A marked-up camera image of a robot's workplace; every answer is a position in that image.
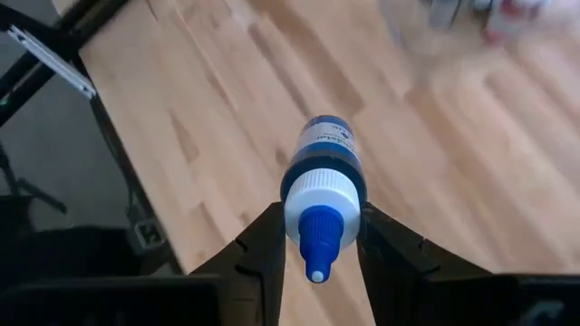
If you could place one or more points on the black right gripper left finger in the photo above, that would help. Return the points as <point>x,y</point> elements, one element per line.
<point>258,267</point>

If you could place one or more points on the large blue food colouring bottle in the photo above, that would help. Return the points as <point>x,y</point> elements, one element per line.
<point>324,190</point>

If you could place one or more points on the clear plastic bin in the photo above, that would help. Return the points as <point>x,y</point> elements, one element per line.
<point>453,18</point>

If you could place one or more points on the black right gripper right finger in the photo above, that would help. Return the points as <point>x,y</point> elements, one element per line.
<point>389,267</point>

